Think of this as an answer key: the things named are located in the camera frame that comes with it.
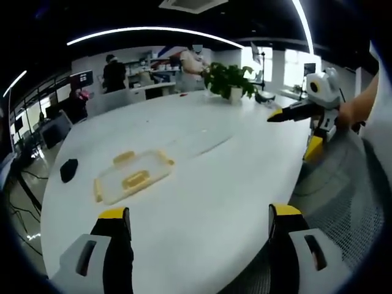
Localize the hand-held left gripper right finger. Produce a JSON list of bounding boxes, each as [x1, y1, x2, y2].
[[268, 203, 353, 294]]

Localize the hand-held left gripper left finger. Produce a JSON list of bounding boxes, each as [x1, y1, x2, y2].
[[48, 207, 135, 294]]

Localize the clear lid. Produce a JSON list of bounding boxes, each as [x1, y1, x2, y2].
[[93, 149, 175, 205]]

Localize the person's right hand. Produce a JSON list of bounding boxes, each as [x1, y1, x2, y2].
[[336, 100, 367, 133]]

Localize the small monitor on stand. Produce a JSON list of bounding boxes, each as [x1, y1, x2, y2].
[[298, 62, 317, 100]]

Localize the dark headset on table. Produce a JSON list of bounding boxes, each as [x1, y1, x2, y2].
[[255, 91, 277, 105]]

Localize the grey mesh office chair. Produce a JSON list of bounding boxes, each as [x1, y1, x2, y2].
[[220, 128, 387, 294]]

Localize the person's white clothing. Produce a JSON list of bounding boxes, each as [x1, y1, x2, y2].
[[361, 39, 392, 172]]

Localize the black tripod stand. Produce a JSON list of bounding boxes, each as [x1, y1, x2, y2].
[[250, 41, 268, 92]]

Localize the straight ceiling light strip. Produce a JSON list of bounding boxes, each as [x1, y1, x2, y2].
[[292, 0, 315, 55]]

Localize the green potted plant, white pot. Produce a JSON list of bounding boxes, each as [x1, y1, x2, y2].
[[203, 62, 260, 104]]

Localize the small black object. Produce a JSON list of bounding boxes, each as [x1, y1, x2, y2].
[[59, 158, 78, 184]]

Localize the ceiling air vent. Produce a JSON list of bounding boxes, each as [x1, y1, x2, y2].
[[158, 0, 230, 14]]

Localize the white counter cabinet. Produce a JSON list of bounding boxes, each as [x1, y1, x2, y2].
[[99, 80, 178, 113]]

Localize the long curved ceiling light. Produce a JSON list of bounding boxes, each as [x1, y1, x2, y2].
[[66, 26, 246, 50]]

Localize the dark computer monitor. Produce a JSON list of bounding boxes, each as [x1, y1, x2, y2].
[[69, 70, 94, 90]]

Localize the short ceiling light strip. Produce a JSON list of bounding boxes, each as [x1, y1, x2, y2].
[[2, 70, 28, 98]]

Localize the black floor cables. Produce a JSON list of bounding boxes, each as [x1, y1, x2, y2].
[[7, 165, 43, 258]]

